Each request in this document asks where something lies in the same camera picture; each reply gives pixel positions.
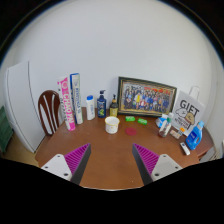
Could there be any brown pump bottle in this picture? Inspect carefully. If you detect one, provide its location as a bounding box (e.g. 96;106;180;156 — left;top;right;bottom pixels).
109;94;119;118

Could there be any small beige box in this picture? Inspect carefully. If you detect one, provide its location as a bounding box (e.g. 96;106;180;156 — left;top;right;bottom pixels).
169;129;182;140

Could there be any white refrigerator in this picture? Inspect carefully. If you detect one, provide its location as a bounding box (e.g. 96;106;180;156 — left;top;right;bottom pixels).
3;60;46;154

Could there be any green crate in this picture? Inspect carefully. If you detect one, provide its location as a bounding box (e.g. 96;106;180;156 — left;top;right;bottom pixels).
0;105;14;154

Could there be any clear green-labelled drink bottle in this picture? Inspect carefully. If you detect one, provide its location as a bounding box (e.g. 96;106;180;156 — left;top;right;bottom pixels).
158;112;175;139

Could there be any dark blue pump bottle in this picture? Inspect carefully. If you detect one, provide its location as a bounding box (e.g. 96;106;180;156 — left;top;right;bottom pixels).
96;89;108;119

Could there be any framed group picture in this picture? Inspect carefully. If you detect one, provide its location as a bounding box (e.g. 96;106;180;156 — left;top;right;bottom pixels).
117;76;178;118

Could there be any dark wooden chair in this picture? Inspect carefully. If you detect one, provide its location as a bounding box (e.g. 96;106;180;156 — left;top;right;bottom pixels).
37;89;64;137

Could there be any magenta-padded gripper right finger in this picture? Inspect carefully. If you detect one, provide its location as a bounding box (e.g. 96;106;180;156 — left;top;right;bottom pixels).
132;143;184;186

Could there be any white yellow-rimmed cup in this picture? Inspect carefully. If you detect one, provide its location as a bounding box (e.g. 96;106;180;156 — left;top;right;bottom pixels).
104;115;121;135

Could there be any small white handheld device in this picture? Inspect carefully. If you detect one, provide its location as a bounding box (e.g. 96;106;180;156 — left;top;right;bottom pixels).
179;142;191;156

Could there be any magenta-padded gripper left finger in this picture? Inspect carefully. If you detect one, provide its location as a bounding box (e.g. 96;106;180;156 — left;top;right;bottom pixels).
40;143;92;185

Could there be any white printed paper bag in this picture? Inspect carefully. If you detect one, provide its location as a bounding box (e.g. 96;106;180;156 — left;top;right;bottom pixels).
171;85;206;137

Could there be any pink and white tube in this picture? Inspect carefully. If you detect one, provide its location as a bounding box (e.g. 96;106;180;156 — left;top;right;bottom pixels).
56;76;77;132

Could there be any blue detergent bottle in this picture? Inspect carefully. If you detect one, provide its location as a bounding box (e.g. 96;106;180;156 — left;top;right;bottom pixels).
185;120;205;151

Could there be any white radiator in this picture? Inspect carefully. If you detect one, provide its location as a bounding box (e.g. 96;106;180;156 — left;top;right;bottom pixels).
203;143;224;163

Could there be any green and white tube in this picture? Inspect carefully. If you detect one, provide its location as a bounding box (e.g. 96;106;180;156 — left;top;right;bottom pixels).
69;72;84;125

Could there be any white blue-capped lotion bottle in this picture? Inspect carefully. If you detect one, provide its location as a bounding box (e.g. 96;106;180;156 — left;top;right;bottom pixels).
85;95;96;121

